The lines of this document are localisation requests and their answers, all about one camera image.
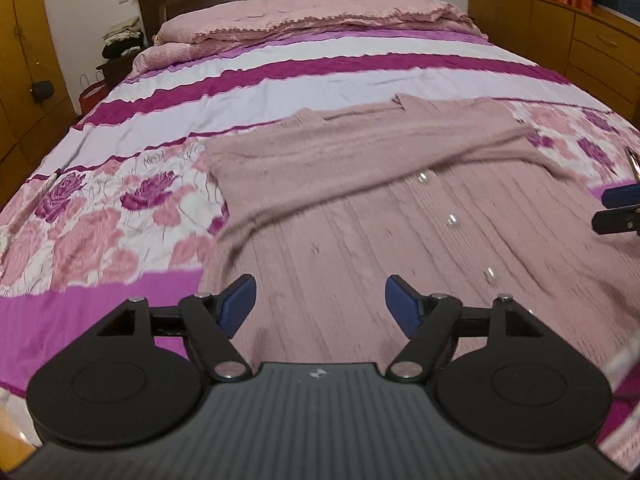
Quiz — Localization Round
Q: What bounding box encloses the pink knitted cardigan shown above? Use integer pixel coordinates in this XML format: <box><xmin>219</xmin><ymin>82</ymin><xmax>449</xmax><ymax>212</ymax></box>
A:
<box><xmin>200</xmin><ymin>94</ymin><xmax>639</xmax><ymax>382</ymax></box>

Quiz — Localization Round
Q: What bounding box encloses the wooden side cabinet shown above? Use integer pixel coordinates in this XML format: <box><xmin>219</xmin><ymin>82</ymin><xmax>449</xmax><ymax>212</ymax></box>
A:
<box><xmin>468</xmin><ymin>0</ymin><xmax>640</xmax><ymax>126</ymax></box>

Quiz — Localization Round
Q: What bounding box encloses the yellow wooden wardrobe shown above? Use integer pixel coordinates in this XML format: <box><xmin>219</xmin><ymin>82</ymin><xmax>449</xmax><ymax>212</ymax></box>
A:
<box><xmin>1</xmin><ymin>0</ymin><xmax>77</xmax><ymax>204</ymax></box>

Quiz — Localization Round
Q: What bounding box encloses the pink folded quilt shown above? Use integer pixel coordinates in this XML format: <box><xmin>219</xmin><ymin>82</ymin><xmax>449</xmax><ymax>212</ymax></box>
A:
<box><xmin>127</xmin><ymin>0</ymin><xmax>486</xmax><ymax>80</ymax></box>

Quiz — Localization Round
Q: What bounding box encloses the striped floral bedspread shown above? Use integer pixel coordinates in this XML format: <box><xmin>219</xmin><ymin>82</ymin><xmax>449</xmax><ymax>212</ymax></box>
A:
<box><xmin>1</xmin><ymin>30</ymin><xmax>639</xmax><ymax>438</ymax></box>

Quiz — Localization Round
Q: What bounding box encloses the small black bag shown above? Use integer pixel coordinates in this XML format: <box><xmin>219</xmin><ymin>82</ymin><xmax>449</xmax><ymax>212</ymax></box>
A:
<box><xmin>30</xmin><ymin>80</ymin><xmax>55</xmax><ymax>103</ymax></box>

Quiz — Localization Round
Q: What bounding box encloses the pile of clothes on nightstand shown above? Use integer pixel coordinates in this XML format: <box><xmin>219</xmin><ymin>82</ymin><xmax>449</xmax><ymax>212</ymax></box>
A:
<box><xmin>102</xmin><ymin>16</ymin><xmax>145</xmax><ymax>61</ymax></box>

